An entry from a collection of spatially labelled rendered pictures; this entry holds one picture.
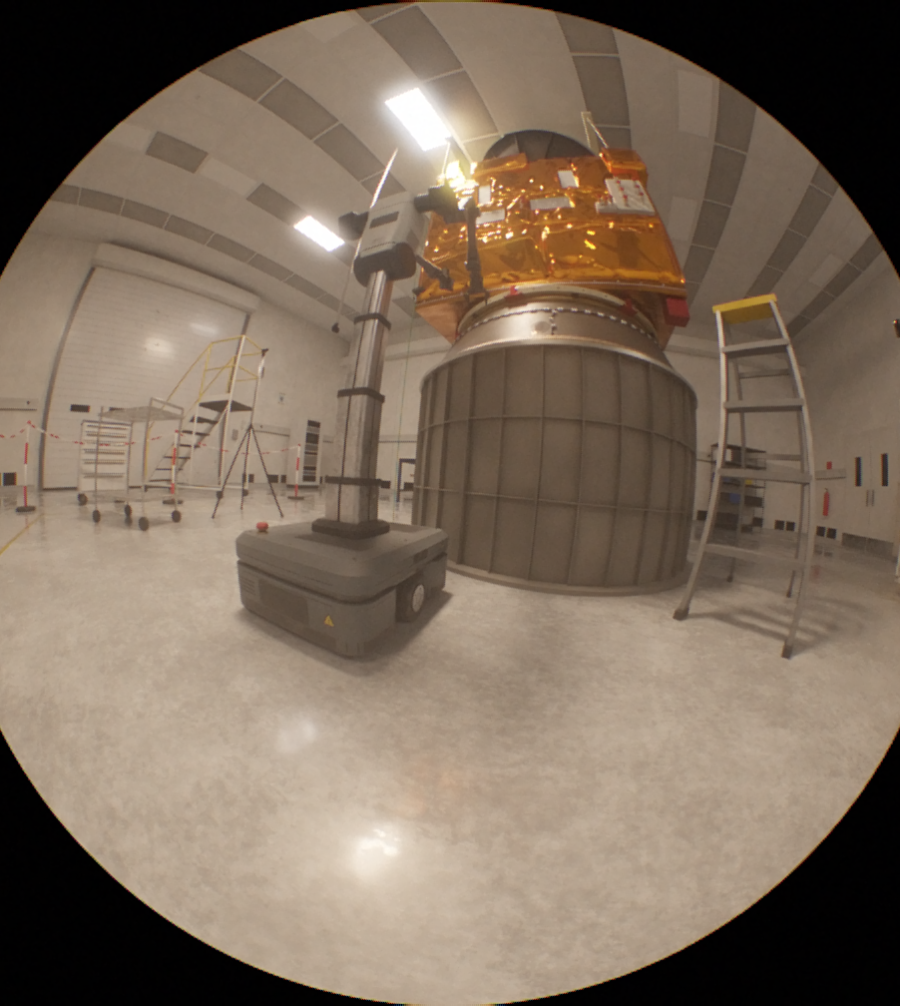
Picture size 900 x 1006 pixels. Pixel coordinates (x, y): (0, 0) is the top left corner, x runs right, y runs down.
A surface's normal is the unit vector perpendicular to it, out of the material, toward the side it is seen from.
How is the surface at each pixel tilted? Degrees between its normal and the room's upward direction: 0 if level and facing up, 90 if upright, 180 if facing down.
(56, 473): 90
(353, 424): 90
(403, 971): 0
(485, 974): 0
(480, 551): 90
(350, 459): 90
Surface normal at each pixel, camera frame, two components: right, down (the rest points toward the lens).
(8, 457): 0.91, 0.10
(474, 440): -0.68, 0.00
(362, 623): 0.62, 0.11
